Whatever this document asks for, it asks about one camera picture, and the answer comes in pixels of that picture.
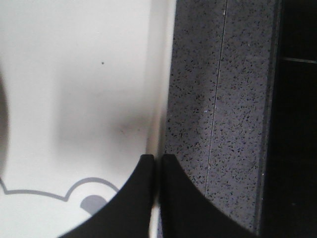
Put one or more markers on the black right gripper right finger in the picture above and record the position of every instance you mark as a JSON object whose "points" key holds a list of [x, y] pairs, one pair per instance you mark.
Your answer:
{"points": [[186, 213]]}

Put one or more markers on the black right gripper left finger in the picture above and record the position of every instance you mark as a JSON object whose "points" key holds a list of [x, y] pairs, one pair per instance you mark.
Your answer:
{"points": [[128, 213]]}

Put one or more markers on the cream bear print tray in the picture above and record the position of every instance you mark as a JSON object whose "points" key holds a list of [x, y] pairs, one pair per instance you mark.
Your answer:
{"points": [[87, 86]]}

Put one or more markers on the pink round plate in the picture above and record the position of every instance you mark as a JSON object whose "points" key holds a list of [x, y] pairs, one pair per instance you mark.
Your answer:
{"points": [[4, 124]]}

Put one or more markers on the black drawer disinfection cabinet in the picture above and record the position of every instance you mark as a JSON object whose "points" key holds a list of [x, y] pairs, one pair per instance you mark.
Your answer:
{"points": [[290, 190]]}

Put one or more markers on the grey stone countertop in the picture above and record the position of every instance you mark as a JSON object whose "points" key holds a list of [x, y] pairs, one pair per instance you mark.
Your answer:
{"points": [[220, 93]]}

